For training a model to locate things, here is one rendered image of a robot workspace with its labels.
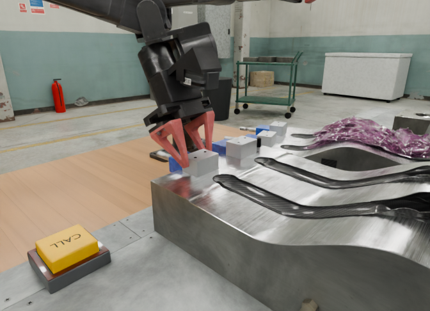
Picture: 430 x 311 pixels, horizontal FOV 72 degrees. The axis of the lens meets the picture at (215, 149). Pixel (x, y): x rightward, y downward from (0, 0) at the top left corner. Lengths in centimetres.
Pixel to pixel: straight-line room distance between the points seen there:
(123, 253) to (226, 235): 17
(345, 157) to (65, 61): 555
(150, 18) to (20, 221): 41
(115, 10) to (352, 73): 678
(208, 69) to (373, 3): 763
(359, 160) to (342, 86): 660
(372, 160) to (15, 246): 63
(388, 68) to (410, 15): 132
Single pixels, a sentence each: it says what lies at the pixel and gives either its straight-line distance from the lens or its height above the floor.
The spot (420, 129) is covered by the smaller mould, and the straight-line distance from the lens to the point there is 113.
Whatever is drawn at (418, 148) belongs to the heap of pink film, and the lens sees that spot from 72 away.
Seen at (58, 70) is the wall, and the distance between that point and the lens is 589.
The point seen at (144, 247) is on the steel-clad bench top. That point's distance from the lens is 48.
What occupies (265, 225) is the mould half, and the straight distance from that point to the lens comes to 37.
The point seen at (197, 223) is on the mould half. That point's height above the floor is 86.
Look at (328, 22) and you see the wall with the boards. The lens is 838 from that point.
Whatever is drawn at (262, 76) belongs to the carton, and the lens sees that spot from 840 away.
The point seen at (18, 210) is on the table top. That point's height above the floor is 80.
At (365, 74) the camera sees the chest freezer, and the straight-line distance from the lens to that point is 703.
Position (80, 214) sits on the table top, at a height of 80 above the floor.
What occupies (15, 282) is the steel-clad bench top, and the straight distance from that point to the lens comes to 49.
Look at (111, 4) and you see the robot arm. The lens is 49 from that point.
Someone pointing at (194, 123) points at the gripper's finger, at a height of 96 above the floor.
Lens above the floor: 108
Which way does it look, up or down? 19 degrees down
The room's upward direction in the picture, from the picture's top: straight up
